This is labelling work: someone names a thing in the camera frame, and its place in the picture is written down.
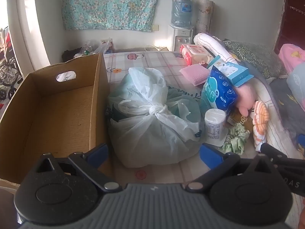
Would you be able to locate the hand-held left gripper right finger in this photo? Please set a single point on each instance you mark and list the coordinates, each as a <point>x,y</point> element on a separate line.
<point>209,154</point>

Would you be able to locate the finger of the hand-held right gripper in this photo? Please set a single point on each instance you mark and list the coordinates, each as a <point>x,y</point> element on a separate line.
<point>270,150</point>

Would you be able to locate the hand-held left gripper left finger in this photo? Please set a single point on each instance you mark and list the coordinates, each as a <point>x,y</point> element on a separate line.
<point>97,152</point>

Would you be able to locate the white yogurt cup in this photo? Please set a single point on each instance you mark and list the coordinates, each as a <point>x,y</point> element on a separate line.
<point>215,126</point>

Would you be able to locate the brown cardboard box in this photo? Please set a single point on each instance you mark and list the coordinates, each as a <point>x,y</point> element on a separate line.
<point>47,124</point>

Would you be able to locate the pink plush toy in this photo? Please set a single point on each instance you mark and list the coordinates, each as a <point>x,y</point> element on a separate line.
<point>246,95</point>

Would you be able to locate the blue soft packet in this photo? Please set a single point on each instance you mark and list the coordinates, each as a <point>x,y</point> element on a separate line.
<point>219,90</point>

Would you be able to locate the orange striped soft toy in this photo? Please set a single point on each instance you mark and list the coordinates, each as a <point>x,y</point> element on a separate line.
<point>260,114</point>

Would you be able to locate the green floral scrunchie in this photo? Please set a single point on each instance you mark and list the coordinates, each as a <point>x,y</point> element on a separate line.
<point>234,139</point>

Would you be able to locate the brown snack packet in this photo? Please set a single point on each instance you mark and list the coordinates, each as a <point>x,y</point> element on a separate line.
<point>240,121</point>

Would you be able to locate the white knotted plastic bag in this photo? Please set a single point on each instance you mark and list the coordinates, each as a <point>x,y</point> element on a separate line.
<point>147,136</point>

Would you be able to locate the light blue pillow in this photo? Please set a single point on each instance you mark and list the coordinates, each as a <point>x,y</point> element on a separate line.
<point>297,83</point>

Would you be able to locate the pink textured cloth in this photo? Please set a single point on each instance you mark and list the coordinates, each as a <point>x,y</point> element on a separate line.
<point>194,75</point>

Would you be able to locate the light blue carton box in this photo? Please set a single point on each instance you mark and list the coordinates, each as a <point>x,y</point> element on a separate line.
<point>234,72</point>

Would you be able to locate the green leaf print pillow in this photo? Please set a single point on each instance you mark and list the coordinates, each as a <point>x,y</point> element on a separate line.
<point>257,54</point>

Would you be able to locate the pink pillow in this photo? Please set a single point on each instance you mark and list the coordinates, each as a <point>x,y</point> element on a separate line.
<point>293,54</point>

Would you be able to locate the dark cloth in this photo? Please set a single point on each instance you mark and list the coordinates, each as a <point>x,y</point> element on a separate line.
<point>68,55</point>

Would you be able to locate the pink red wet wipes pack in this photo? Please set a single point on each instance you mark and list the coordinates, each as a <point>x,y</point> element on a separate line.
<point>195,52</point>

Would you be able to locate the clear plastic bag of bottles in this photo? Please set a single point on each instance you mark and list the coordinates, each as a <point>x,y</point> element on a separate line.
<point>95,49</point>

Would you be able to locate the white water dispenser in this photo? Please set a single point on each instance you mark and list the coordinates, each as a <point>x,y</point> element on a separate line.
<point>181,37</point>

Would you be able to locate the dark wooden cabinet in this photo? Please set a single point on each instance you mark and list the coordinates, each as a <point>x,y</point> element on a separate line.
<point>292,12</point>

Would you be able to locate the blue water dispenser bottle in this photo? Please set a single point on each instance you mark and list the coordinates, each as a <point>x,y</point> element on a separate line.
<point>182,14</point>

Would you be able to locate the beige wall socket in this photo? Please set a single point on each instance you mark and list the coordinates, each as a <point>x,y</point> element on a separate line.
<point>155,27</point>

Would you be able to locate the teal floral wall cloth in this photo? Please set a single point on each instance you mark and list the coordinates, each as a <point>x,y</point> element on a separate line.
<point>107,4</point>

